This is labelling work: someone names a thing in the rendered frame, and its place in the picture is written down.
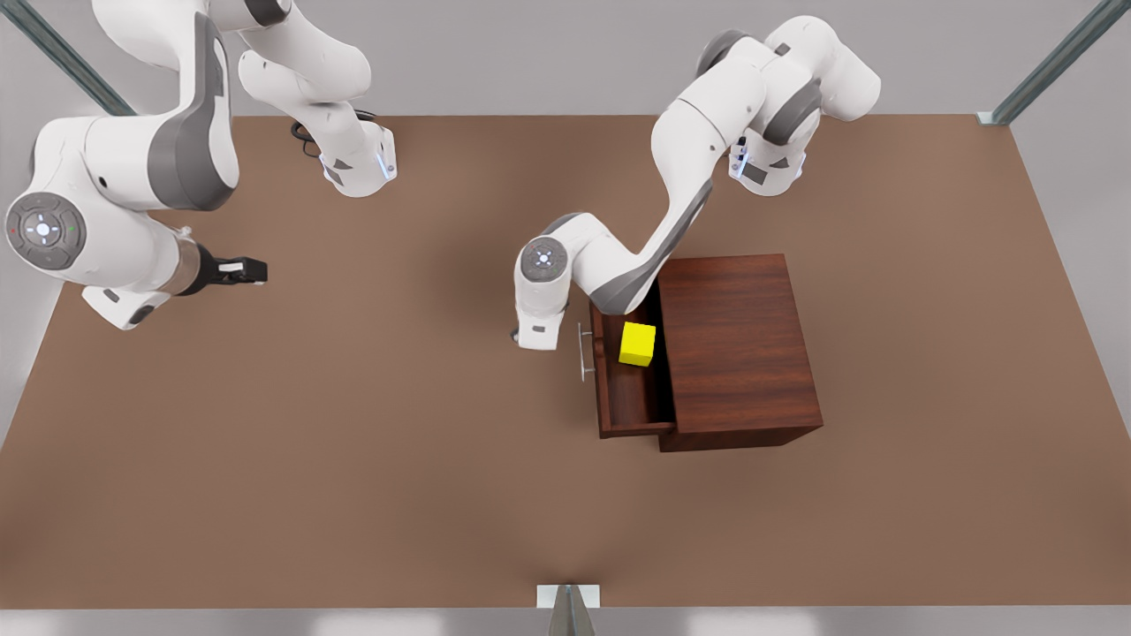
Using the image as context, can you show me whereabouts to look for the yellow cube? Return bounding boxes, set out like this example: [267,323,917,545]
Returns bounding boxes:
[618,322,658,368]

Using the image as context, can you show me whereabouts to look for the dark brown wooden cabinet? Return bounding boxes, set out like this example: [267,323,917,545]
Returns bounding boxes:
[657,254,824,454]

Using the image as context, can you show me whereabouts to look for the black cable loop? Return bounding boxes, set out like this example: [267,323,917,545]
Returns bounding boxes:
[291,109,378,161]

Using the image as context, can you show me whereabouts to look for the silver frame post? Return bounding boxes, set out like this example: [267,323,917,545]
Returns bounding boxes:
[0,0,139,118]
[536,583,603,636]
[975,0,1131,127]

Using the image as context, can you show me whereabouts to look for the wooden drawer with silver handle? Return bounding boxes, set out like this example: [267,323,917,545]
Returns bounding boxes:
[578,290,680,440]

